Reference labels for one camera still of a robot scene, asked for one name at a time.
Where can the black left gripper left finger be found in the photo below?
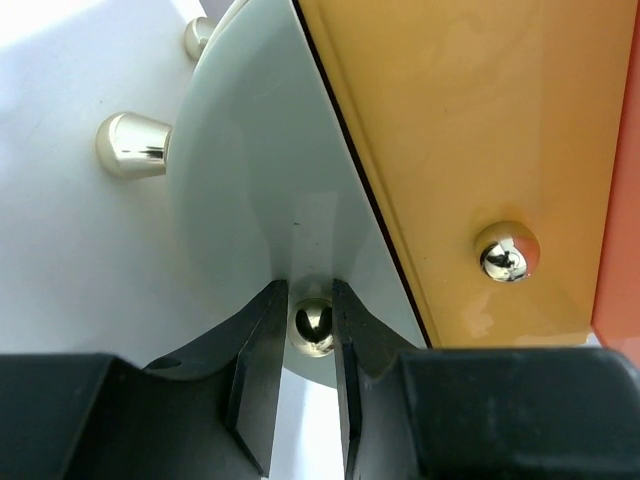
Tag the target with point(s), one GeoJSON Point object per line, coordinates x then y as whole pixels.
{"type": "Point", "coordinates": [204, 411]}

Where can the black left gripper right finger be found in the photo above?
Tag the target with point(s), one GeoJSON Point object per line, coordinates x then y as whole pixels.
{"type": "Point", "coordinates": [531, 413]}

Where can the orange drawer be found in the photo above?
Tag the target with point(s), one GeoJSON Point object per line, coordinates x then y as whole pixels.
{"type": "Point", "coordinates": [616, 310]}

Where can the green drawer with gold knob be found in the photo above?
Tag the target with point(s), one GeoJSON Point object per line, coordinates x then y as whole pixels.
{"type": "Point", "coordinates": [261, 180]}

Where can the yellow drawer with gold knob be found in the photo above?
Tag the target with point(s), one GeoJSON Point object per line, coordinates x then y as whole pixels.
{"type": "Point", "coordinates": [487, 131]}

